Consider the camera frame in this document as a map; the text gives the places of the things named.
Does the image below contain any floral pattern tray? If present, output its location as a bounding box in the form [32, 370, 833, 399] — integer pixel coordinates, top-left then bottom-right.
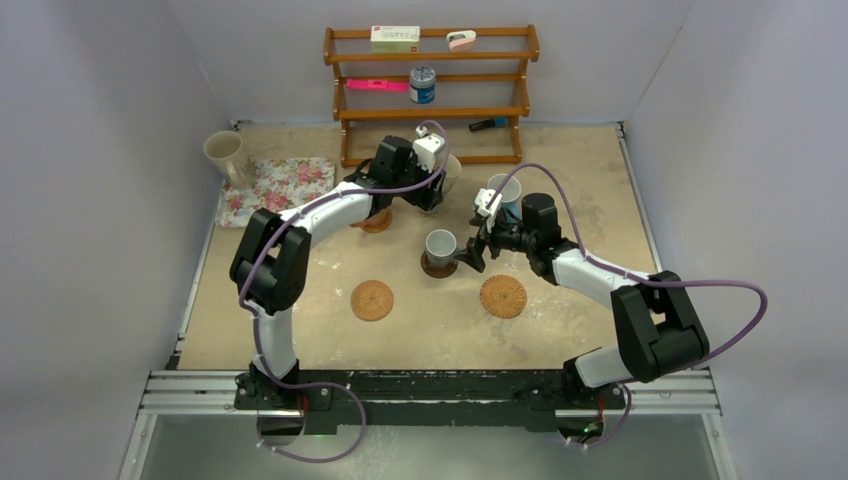
[215, 157, 336, 228]

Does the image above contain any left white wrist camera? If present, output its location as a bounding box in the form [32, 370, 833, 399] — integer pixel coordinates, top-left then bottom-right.
[412, 125, 445, 173]

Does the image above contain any dark brown wooden coaster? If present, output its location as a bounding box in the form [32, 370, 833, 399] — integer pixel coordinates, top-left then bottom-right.
[420, 251, 458, 279]

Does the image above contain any pink highlighter marker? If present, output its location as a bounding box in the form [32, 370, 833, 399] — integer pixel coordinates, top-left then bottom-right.
[345, 78, 408, 93]

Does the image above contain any blue mug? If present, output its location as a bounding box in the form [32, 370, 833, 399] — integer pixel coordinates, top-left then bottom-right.
[487, 174, 522, 222]

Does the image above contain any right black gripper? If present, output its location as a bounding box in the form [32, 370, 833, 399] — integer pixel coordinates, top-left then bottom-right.
[454, 207, 537, 273]

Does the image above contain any tall cream mug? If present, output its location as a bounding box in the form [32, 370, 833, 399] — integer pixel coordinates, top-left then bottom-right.
[203, 131, 252, 190]

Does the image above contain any woven rattan coaster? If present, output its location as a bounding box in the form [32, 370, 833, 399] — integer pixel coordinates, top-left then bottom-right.
[480, 274, 527, 319]
[350, 280, 394, 322]

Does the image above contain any pink white small device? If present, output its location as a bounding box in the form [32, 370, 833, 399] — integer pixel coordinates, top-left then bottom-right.
[445, 30, 477, 52]

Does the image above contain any wooden three-tier shelf rack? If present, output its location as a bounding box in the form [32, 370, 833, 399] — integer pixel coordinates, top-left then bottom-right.
[323, 24, 540, 168]

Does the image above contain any smooth wooden coaster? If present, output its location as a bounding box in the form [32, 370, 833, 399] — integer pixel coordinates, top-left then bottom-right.
[351, 209, 392, 233]

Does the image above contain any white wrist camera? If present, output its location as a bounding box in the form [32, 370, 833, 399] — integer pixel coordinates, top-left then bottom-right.
[412, 125, 445, 173]
[470, 188, 502, 233]

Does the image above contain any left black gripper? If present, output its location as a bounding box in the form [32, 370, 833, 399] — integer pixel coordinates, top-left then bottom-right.
[391, 152, 444, 212]

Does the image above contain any purple cable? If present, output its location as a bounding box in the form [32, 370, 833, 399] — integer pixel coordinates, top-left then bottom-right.
[487, 162, 770, 452]
[238, 119, 452, 464]

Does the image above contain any white green cardboard box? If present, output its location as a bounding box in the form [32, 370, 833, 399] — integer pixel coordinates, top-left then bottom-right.
[370, 25, 420, 54]

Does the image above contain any small grey white mug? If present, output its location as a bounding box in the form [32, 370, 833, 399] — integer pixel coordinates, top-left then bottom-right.
[425, 229, 457, 268]

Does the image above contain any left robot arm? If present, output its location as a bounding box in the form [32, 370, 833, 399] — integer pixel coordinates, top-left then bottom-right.
[229, 134, 448, 409]

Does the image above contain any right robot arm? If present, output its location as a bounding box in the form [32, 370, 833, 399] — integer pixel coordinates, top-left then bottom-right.
[456, 189, 710, 407]

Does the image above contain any black aluminium base frame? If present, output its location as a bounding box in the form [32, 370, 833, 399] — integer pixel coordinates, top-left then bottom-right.
[120, 367, 738, 479]

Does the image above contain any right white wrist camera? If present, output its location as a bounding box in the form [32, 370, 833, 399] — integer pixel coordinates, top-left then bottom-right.
[470, 188, 502, 233]

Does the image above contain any black blue marker pen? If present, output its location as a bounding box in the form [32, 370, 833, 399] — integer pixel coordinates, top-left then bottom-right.
[468, 116, 509, 133]

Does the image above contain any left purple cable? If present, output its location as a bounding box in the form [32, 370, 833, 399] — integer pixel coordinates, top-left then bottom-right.
[238, 119, 452, 464]

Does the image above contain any blue white lidded jar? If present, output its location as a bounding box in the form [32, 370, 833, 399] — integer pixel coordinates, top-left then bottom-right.
[408, 66, 436, 104]

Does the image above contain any cream mug with plant print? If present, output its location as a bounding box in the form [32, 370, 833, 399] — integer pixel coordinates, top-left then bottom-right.
[441, 154, 462, 196]

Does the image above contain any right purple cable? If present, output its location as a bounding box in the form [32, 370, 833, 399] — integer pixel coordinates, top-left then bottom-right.
[487, 162, 770, 452]

